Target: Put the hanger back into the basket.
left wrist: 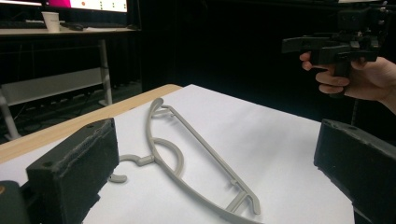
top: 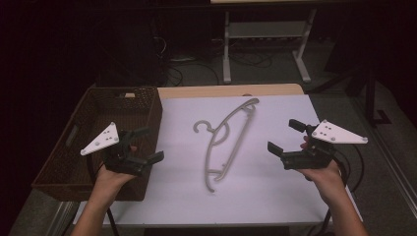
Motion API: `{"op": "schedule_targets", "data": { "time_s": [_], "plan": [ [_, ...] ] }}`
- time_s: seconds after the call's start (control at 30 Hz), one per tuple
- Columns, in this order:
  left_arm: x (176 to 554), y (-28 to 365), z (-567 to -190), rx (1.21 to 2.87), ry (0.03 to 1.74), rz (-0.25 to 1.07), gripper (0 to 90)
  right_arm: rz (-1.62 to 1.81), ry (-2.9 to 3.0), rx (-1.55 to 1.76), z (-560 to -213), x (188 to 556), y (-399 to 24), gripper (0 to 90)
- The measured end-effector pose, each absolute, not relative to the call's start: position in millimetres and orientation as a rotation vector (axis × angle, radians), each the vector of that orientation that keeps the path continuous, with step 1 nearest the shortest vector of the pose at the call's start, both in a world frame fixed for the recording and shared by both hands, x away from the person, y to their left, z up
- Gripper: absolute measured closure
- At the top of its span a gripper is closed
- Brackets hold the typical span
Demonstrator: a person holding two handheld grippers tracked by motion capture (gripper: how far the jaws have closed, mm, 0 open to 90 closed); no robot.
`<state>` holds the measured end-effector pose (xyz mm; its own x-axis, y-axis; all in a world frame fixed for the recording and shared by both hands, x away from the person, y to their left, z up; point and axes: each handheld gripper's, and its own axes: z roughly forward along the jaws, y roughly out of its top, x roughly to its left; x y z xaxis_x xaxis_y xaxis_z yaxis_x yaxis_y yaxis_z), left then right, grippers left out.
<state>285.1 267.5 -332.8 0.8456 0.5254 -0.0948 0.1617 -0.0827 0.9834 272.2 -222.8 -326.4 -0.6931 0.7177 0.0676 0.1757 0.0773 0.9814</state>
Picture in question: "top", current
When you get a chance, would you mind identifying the black metal stand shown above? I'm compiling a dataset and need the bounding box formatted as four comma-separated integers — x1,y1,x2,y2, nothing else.
308,65,393,128

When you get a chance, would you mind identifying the person's right hand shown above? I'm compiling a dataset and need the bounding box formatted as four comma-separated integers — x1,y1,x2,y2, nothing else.
296,159,346,198

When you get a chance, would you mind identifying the white metal desk frame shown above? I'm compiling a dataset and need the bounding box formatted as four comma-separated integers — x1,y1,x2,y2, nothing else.
209,0,417,85

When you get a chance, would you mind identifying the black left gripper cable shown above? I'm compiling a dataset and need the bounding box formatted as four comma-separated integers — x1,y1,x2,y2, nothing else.
86,152,121,236

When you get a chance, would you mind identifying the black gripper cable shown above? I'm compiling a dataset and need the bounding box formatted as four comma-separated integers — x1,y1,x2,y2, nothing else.
86,152,121,236
315,144,366,236

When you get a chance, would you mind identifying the metal floor rail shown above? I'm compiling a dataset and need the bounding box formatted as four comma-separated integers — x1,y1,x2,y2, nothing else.
355,96,417,219

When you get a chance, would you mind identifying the person's left hand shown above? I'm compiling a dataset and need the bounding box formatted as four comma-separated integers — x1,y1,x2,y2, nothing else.
94,164,138,198

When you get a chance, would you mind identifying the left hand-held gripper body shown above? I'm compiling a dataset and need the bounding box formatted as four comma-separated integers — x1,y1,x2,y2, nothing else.
80,121,155,178

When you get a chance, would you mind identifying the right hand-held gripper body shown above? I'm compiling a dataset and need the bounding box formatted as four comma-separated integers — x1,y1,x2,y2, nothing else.
280,119,369,171

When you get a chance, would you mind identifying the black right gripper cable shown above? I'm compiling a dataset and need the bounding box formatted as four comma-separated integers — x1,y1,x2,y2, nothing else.
315,144,366,236

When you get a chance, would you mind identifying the black floor cable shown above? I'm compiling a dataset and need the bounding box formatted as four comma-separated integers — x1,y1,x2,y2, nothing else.
228,50,274,69
163,55,221,87

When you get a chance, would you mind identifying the brown woven basket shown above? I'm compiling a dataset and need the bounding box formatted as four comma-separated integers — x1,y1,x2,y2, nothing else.
30,86,164,203

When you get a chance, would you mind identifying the white table mat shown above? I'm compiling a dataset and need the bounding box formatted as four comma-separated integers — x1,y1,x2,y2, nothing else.
72,93,364,228

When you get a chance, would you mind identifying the grey plastic clothes hanger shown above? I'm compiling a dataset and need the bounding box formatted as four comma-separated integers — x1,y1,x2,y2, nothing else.
192,97,261,194

